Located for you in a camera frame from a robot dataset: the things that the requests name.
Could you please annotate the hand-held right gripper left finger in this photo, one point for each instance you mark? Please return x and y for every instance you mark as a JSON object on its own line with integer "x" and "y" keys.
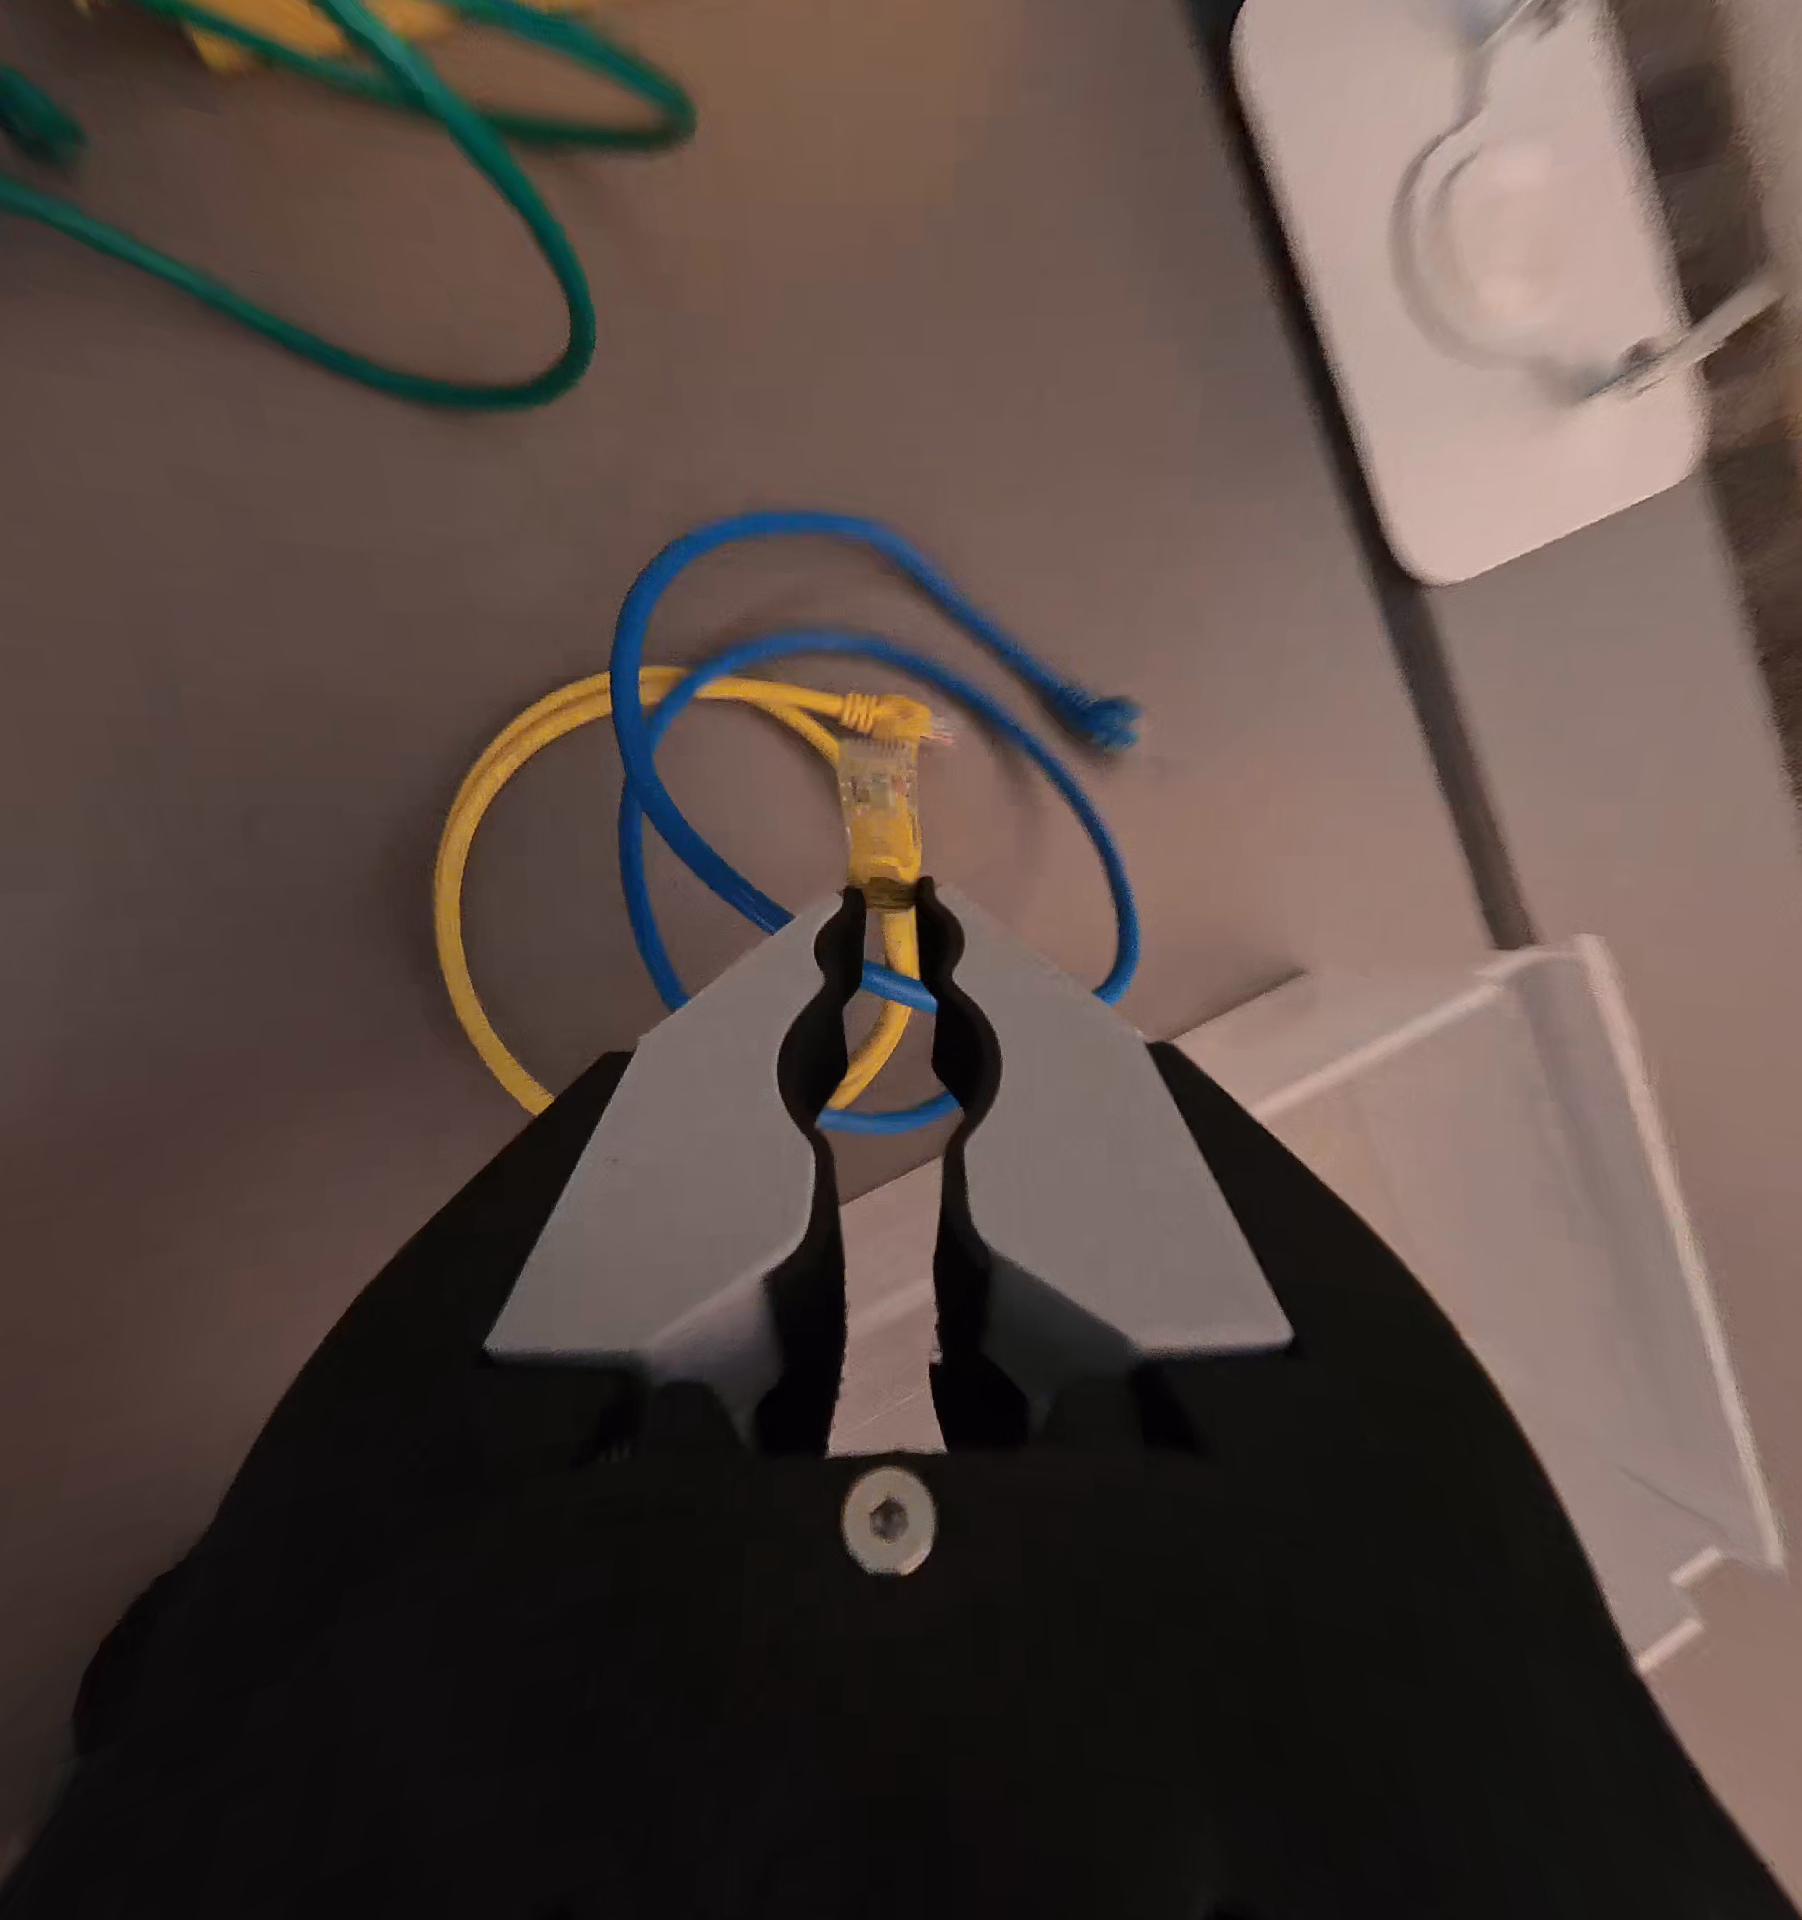
{"x": 646, "y": 1232}

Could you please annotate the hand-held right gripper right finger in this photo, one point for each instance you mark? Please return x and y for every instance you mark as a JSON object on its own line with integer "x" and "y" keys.
{"x": 1111, "y": 1217}

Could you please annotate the clear plastic bin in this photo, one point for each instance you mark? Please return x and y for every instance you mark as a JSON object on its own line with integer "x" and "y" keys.
{"x": 1442, "y": 1202}

